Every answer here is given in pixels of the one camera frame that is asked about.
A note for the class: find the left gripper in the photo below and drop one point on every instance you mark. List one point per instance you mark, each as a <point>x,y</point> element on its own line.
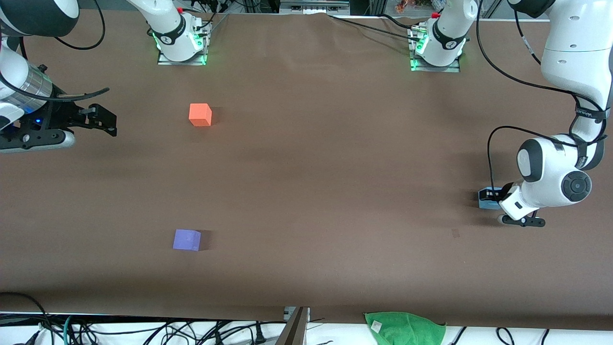
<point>498,194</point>

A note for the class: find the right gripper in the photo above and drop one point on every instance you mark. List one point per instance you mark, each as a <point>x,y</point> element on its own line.
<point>61,116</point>

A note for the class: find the blue foam block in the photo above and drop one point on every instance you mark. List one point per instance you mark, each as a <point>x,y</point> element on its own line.
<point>488,205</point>

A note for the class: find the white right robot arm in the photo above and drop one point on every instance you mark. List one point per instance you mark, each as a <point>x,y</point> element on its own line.
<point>165,19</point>

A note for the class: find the orange foam block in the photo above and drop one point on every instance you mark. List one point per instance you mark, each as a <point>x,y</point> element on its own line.
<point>200,115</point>

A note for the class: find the purple foam block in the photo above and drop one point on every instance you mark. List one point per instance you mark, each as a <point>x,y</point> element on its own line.
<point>187,239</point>

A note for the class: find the green microfibre cloth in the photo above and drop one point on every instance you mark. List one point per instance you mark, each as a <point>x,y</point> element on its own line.
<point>407,330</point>

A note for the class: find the brown paper table cover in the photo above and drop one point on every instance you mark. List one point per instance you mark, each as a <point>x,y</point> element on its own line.
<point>306,167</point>

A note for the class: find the silver rack device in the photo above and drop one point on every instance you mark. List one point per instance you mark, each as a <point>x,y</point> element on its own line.
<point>313,5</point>

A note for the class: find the black power plug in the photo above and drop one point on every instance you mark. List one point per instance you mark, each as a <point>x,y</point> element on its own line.
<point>259,335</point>

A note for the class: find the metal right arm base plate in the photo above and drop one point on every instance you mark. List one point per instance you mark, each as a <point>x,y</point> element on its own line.
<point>203,45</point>

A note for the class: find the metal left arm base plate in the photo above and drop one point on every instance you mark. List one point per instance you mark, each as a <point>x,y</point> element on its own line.
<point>415,67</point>

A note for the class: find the aluminium profile post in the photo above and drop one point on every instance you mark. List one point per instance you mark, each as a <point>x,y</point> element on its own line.
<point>294,328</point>

